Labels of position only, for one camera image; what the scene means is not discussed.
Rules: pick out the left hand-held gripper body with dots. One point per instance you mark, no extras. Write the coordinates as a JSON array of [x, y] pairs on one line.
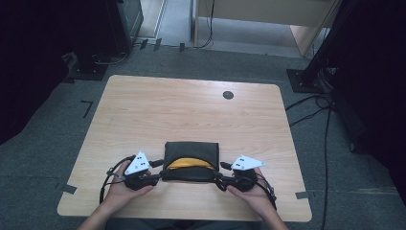
[[137, 166]]

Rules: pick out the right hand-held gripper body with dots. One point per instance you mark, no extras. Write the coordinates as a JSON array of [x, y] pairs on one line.
[[244, 163]]

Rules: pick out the dark cloth yellow lining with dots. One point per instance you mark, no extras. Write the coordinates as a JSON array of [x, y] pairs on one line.
[[191, 148]]

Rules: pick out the person's left hand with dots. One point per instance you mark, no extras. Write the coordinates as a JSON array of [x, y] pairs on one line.
[[119, 193]]

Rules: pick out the person's right hand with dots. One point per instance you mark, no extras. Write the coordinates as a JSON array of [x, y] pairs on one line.
[[255, 198]]

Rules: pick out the grey tape piece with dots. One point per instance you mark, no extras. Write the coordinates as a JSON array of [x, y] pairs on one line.
[[302, 195], [69, 188]]

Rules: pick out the round dark table grommet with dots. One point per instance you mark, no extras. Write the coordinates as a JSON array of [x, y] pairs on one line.
[[228, 95]]

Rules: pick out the black angled floor tape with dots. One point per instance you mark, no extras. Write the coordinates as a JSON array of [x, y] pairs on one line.
[[87, 107]]

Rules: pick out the black stand base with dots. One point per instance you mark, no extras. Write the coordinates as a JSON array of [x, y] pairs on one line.
[[303, 81], [87, 72]]

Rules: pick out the black floor tape strip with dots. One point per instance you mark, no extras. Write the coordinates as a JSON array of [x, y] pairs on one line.
[[182, 47], [157, 44], [144, 44]]

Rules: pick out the dark cabinet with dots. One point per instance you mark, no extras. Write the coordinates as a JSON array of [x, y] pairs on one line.
[[126, 22]]

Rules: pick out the black stand pole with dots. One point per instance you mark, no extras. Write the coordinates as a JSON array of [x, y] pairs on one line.
[[328, 35]]

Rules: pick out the dark curtain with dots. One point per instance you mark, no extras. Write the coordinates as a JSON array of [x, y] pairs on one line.
[[376, 80], [28, 57]]

